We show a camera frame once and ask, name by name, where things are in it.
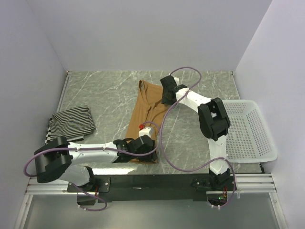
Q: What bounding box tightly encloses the orange garment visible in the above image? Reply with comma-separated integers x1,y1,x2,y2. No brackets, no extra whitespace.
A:
125,80,167,165

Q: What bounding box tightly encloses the purple striped tank top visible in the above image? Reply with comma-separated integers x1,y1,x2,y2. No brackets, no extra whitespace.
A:
49,106,96,139

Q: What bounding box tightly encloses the black white striped tank top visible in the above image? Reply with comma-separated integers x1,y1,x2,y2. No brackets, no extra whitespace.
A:
44,126,56,144

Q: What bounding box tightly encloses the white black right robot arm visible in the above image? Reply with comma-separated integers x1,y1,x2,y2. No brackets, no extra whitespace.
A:
160,75,231,190

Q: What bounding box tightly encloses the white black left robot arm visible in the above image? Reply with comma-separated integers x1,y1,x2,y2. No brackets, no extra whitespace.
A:
34,135,157,192

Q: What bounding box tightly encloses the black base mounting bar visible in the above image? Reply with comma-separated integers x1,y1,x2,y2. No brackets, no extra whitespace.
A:
67,173,233,206

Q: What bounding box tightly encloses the white plastic laundry basket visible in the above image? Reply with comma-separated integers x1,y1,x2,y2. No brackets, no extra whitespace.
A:
223,100,277,164

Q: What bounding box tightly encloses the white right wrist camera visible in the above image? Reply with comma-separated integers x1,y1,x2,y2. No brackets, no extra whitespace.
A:
174,77,179,84

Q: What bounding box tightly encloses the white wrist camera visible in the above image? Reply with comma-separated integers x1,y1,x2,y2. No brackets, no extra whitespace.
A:
174,77,179,84
139,124,154,138

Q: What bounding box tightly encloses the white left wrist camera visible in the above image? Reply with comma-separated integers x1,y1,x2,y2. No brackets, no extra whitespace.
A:
139,124,154,138

